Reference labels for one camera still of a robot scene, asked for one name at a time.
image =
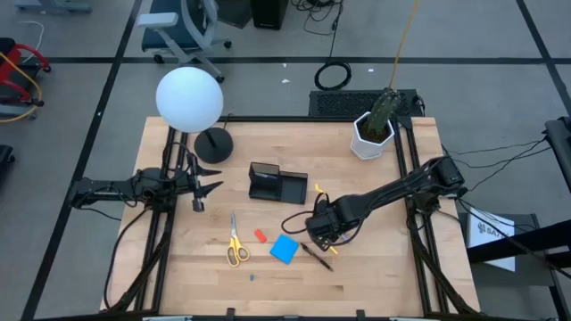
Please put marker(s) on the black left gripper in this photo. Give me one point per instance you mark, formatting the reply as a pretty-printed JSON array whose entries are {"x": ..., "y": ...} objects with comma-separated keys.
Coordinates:
[{"x": 195, "y": 183}]

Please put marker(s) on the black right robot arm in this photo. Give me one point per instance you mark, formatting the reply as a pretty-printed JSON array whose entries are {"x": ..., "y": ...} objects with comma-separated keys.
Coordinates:
[{"x": 392, "y": 189}]

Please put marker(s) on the red cart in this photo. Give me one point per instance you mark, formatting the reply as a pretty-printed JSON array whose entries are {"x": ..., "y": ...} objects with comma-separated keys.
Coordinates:
[{"x": 13, "y": 67}]

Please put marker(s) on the grey office chair blue seat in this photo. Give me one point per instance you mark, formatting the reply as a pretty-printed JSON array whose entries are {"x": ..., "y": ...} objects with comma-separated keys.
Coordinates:
[{"x": 167, "y": 27}]

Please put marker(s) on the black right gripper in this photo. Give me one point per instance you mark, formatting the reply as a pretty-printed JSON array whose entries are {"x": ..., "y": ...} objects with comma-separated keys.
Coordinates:
[{"x": 332, "y": 218}]

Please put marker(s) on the black pen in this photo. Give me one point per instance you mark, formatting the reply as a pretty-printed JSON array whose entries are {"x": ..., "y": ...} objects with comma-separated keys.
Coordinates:
[{"x": 317, "y": 257}]

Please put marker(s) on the purple-blue marbled pen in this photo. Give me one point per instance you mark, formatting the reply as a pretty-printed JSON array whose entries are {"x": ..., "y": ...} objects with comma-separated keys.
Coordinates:
[{"x": 266, "y": 175}]

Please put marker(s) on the white globe table lamp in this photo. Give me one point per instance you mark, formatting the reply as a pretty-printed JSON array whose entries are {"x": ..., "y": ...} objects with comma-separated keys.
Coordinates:
[{"x": 189, "y": 100}]

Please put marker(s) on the green cactus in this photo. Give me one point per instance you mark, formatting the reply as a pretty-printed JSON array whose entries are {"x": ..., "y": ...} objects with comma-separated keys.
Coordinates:
[{"x": 383, "y": 111}]

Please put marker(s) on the white paper sign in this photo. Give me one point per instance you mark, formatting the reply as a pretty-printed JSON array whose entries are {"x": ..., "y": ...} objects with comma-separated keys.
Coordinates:
[{"x": 490, "y": 232}]

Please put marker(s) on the orange eraser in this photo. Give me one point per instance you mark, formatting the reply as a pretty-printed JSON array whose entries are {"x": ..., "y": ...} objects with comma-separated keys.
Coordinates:
[{"x": 260, "y": 236}]

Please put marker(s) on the black mesh desk organizer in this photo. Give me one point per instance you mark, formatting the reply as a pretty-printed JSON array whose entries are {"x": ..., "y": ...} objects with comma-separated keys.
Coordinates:
[{"x": 290, "y": 187}]

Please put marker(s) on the black tower box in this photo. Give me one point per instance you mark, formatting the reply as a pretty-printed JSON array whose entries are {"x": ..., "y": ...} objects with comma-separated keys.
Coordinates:
[{"x": 269, "y": 13}]

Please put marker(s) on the black perforated computer case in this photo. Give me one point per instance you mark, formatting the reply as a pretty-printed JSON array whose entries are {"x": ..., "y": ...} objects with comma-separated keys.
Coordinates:
[{"x": 339, "y": 103}]

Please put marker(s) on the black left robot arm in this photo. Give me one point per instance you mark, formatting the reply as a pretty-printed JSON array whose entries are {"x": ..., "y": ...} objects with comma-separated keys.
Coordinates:
[{"x": 107, "y": 187}]

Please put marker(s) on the white hexagonal plant pot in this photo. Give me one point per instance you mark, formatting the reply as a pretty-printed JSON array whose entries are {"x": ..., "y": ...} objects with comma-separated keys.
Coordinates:
[{"x": 363, "y": 149}]

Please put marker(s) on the blue sticky note pad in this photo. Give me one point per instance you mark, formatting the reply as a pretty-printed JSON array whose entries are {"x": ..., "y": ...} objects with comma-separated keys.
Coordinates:
[{"x": 284, "y": 249}]

